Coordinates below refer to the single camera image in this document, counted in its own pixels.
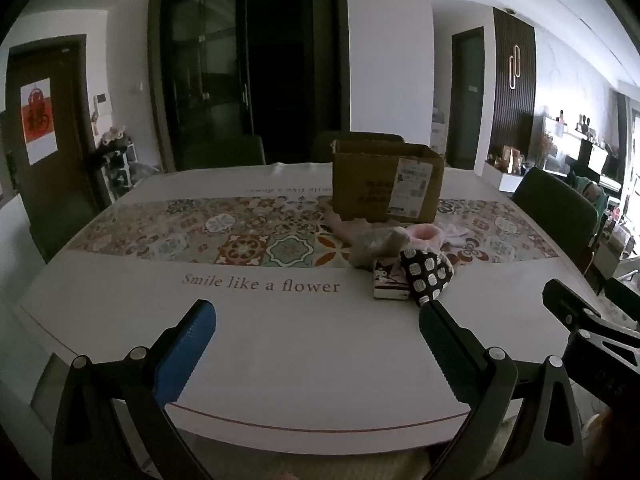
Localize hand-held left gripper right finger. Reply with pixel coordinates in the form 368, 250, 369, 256
419, 299, 587, 480

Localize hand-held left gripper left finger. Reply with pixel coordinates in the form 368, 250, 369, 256
51, 299, 217, 480

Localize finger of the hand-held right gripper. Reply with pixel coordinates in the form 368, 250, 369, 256
542, 279, 640, 362
562, 345, 640, 412

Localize pink fluffy scrunchie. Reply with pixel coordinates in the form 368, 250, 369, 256
404, 223, 444, 257

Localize pink plush toy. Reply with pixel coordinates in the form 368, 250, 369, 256
324, 209, 386, 252

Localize brown cardboard box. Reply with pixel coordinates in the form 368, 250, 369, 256
331, 139, 446, 224

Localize black white patterned sock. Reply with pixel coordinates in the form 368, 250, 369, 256
399, 249, 454, 309

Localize white patterned table mat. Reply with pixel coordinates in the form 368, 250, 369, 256
17, 161, 608, 433

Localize small cartoon print box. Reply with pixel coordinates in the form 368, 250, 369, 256
373, 257, 412, 302

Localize dark green dining chair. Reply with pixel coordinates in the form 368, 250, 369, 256
176, 135, 267, 172
511, 166, 600, 275
311, 131, 406, 162

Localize hanging clothes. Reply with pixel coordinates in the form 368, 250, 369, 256
574, 169, 627, 242

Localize white cloth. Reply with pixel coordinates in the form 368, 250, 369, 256
442, 224, 472, 249

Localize white low cabinet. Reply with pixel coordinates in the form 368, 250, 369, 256
482, 159, 532, 194

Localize dried flower bouquet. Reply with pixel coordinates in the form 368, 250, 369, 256
534, 134, 554, 172

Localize brown paper bag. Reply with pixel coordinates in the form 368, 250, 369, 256
492, 145, 524, 174

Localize dark curtain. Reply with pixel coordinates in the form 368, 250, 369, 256
615, 91, 629, 172

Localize white shoe shelf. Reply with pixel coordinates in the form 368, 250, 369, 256
96, 142, 139, 202

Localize dark wooden entrance door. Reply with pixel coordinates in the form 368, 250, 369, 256
4, 34, 102, 263

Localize dark glass room door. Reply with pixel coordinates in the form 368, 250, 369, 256
446, 26, 486, 171

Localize plush flower bunch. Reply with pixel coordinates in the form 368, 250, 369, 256
99, 126, 133, 149

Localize red paper door decoration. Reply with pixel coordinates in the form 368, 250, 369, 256
20, 78, 57, 165

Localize dark sliding glass doors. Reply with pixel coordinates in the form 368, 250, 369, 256
148, 0, 351, 172

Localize white wall shelf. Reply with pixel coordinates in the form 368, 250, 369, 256
544, 114, 602, 142

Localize dark slatted wall panel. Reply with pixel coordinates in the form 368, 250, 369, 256
492, 7, 537, 172

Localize looped wall lamp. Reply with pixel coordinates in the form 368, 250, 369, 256
507, 44, 522, 90

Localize white wall intercom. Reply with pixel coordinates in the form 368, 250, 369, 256
93, 92, 109, 137

